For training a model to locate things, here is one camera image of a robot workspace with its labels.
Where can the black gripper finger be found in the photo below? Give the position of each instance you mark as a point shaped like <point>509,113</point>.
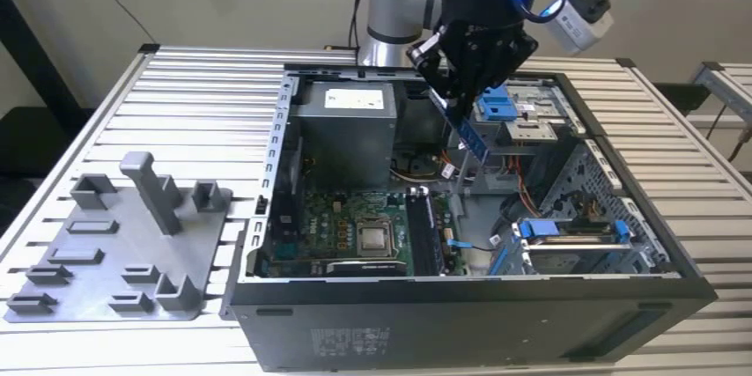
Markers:
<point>511,63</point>
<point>432,63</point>

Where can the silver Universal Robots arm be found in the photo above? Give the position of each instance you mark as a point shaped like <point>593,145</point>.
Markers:
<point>399,15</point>

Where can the blue disk carrier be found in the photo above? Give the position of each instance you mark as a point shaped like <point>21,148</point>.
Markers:
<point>497,105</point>

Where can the metal drive cage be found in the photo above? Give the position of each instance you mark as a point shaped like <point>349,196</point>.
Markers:
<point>528,129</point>

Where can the black table corner cap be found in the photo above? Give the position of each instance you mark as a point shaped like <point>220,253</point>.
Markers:
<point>625,62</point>
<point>151,47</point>

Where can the gray power supply unit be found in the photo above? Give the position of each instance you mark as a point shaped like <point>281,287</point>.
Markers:
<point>343,142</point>

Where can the black cooler fan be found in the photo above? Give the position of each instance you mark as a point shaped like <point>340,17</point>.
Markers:
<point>417,167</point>

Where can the black box beside table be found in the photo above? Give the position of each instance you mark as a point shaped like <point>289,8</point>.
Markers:
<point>681,98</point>

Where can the metal side table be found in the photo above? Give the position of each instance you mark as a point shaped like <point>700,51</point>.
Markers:
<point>728,85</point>

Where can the green motherboard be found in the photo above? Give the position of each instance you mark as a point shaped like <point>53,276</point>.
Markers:
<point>329,222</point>

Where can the hard disk in blue carrier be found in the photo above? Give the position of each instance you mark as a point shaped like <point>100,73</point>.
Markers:
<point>564,239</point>

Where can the silver CPU in socket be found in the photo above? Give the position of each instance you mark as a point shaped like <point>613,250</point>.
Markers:
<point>375,240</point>

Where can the black graphics card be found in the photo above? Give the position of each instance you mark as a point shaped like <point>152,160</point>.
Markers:
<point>367,267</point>

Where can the black open PC case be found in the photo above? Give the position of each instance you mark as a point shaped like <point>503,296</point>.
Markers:
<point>447,319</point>

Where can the gray plastic parts rack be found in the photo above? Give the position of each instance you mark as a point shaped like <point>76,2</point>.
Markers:
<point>141,261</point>

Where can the dark furniture frame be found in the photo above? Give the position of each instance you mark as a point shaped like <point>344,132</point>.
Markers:
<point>35,138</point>

